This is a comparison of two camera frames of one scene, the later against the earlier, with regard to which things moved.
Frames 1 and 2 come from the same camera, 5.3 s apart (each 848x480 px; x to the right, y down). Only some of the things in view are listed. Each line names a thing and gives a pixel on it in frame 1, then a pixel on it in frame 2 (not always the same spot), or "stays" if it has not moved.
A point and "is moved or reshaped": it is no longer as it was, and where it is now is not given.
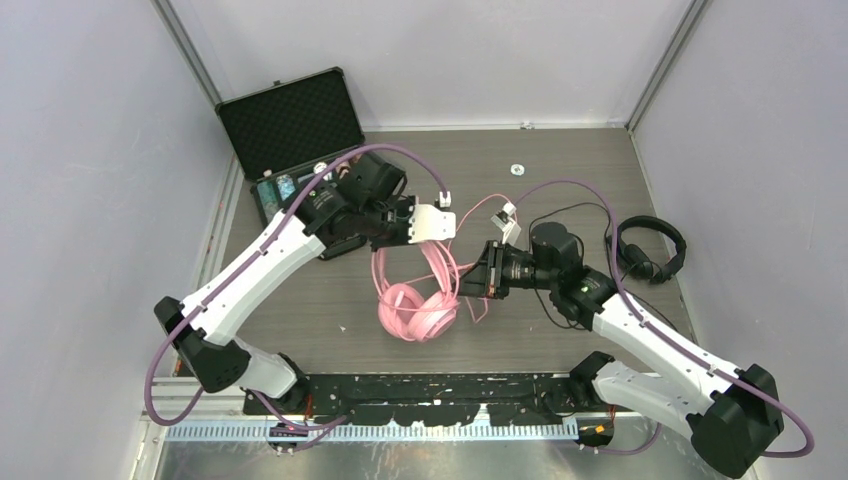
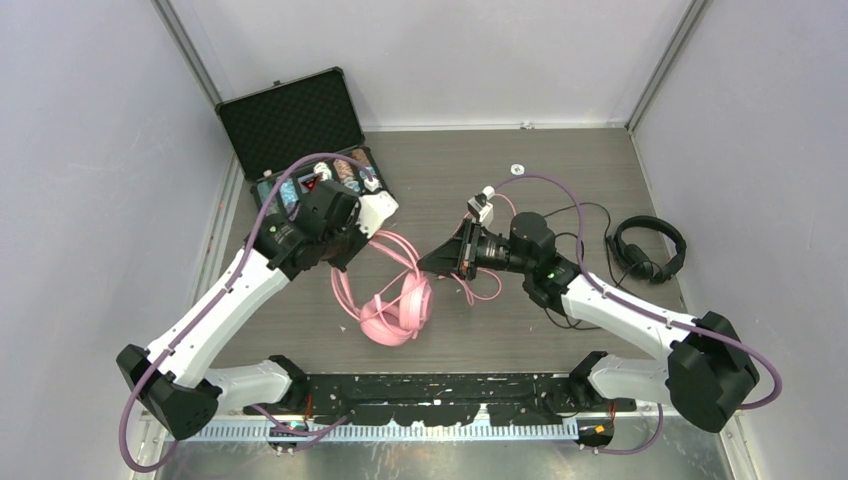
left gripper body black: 388,224 → 343,244
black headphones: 635,260 stays
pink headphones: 404,312 → 396,316
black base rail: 429,398 stays
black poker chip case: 287,136 stays
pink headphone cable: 464,267 is moved or reshaped
